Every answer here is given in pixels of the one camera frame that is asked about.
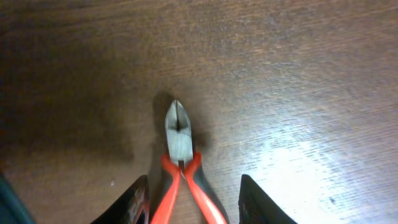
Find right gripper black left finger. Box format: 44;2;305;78
91;175;149;224

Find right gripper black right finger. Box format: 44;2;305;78
238;174;297;224

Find red handled small cutting pliers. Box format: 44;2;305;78
150;100;229;224

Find black open cardboard box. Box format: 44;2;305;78
1;174;35;224

